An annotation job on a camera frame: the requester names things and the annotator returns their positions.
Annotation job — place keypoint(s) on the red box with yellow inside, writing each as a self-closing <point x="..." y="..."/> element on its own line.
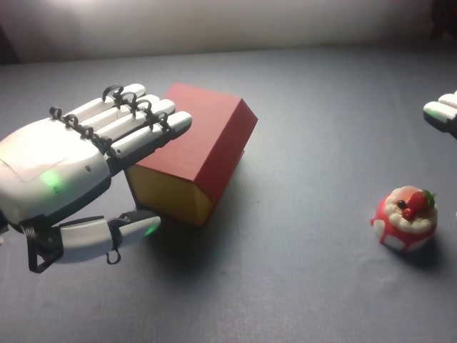
<point x="200" y="143"/>

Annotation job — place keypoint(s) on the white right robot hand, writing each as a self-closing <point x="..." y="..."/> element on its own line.
<point x="444" y="109"/>

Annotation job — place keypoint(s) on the toy strawberry cream cake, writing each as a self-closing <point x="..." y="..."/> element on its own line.
<point x="403" y="223"/>

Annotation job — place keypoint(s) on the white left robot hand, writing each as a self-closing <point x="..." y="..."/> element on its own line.
<point x="43" y="160"/>

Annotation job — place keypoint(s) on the grey table cloth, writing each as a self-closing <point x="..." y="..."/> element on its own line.
<point x="250" y="286"/>

